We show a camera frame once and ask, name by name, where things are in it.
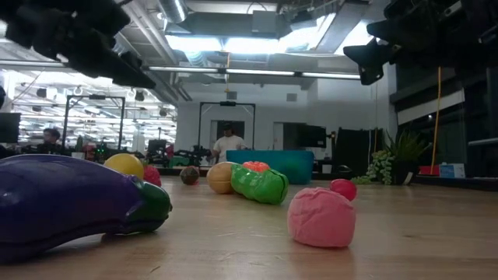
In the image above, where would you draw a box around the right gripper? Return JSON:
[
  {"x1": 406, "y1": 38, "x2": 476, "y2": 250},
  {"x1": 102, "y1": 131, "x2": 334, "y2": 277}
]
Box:
[{"x1": 343, "y1": 0, "x2": 468, "y2": 86}]

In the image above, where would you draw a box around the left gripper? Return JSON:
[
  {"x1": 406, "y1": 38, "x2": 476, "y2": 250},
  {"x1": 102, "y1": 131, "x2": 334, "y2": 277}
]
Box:
[{"x1": 0, "y1": 0, "x2": 157, "y2": 89}]

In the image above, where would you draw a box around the red toy strawberry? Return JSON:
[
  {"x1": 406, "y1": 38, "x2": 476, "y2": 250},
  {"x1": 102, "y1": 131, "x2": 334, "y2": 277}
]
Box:
[{"x1": 142, "y1": 163, "x2": 163, "y2": 188}]

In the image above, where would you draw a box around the small red round toy fruit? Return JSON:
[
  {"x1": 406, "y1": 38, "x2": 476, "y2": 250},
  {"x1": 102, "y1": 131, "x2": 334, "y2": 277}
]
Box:
[{"x1": 329, "y1": 178, "x2": 358, "y2": 202}]

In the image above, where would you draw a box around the red toy chili pepper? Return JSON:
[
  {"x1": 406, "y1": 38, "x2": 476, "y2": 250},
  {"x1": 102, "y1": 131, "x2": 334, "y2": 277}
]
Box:
[{"x1": 179, "y1": 165, "x2": 201, "y2": 186}]

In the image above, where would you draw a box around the tan toy potato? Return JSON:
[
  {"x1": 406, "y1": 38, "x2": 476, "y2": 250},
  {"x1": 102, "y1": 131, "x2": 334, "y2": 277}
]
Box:
[{"x1": 205, "y1": 161, "x2": 237, "y2": 195}]

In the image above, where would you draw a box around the teal plastic tupperware container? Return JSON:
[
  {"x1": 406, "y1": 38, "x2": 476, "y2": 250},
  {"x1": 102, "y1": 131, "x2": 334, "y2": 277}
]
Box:
[{"x1": 226, "y1": 149, "x2": 315, "y2": 185}]

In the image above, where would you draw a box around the black panel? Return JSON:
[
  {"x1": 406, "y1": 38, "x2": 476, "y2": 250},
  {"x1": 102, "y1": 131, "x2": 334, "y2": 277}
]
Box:
[{"x1": 335, "y1": 127, "x2": 385, "y2": 174}]

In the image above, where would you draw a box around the black television screen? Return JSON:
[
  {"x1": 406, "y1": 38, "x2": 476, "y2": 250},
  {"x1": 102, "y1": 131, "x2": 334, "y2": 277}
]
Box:
[{"x1": 297, "y1": 124, "x2": 328, "y2": 149}]

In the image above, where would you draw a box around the green leafy toy vegetable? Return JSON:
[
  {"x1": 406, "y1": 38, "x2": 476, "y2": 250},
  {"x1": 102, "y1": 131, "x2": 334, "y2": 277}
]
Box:
[{"x1": 349, "y1": 129, "x2": 433, "y2": 187}]

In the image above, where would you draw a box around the person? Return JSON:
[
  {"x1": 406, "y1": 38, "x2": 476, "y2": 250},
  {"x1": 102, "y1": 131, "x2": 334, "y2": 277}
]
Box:
[
  {"x1": 212, "y1": 122, "x2": 248, "y2": 164},
  {"x1": 37, "y1": 127, "x2": 63, "y2": 156}
]

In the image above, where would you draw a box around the long ceiling light bar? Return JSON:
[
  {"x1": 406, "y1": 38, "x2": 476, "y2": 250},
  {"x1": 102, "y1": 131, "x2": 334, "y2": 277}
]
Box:
[{"x1": 0, "y1": 58, "x2": 369, "y2": 81}]

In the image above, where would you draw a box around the grey ceiling unit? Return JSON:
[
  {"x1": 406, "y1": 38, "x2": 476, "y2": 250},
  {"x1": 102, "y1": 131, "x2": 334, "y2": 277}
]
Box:
[{"x1": 251, "y1": 9, "x2": 279, "y2": 34}]

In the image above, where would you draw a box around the red box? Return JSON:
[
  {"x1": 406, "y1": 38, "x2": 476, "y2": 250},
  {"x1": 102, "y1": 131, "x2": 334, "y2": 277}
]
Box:
[{"x1": 419, "y1": 164, "x2": 441, "y2": 177}]

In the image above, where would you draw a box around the black computer monitor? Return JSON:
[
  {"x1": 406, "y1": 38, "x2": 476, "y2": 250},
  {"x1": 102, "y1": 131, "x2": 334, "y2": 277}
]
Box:
[{"x1": 0, "y1": 112, "x2": 22, "y2": 144}]

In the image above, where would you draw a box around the blue and white box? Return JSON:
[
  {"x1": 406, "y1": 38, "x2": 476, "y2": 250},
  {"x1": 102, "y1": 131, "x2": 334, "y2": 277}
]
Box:
[{"x1": 439, "y1": 163, "x2": 466, "y2": 180}]

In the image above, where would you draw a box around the purple toy eggplant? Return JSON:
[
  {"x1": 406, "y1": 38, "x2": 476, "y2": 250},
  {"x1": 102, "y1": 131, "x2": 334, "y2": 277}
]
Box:
[{"x1": 0, "y1": 153, "x2": 174, "y2": 264}]

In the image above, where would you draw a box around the pink toy peach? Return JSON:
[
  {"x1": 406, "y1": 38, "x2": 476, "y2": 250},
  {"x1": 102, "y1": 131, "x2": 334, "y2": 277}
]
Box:
[{"x1": 286, "y1": 187, "x2": 357, "y2": 249}]

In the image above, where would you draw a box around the black robot rig frame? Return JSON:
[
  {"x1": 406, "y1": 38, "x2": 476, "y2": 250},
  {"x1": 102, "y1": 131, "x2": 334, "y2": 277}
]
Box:
[
  {"x1": 198, "y1": 100, "x2": 257, "y2": 156},
  {"x1": 61, "y1": 94, "x2": 126, "y2": 156}
]

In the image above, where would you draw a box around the silver ceiling duct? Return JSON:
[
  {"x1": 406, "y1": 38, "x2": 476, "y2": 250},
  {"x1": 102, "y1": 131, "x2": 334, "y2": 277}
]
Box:
[{"x1": 157, "y1": 0, "x2": 188, "y2": 24}]

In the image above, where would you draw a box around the orange-yellow cord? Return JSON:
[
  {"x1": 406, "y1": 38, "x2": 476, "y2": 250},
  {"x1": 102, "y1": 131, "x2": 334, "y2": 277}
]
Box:
[{"x1": 430, "y1": 65, "x2": 443, "y2": 176}]

